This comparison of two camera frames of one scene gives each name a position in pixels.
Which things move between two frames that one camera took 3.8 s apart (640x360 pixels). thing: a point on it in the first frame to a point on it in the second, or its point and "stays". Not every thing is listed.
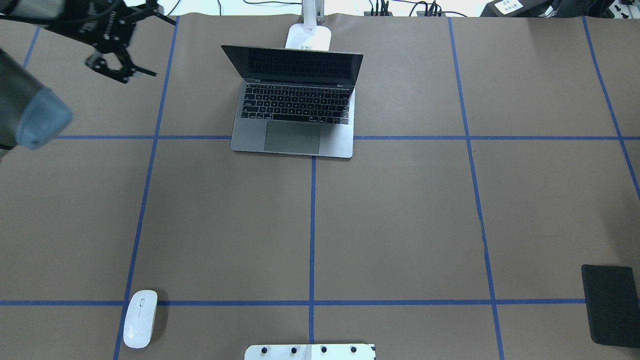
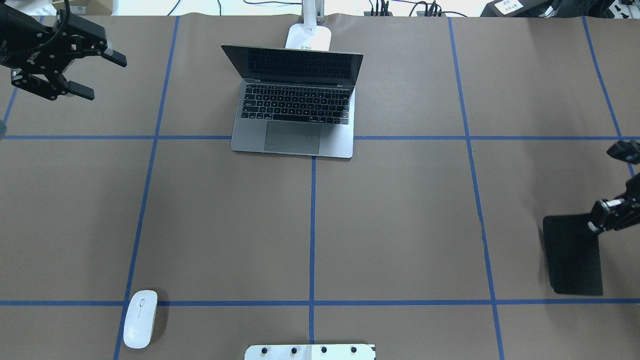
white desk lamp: (310, 35) stays
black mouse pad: (613, 304) to (573, 253)
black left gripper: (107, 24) to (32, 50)
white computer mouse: (140, 318) stays
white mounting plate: (310, 352) stays
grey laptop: (295, 101) stays
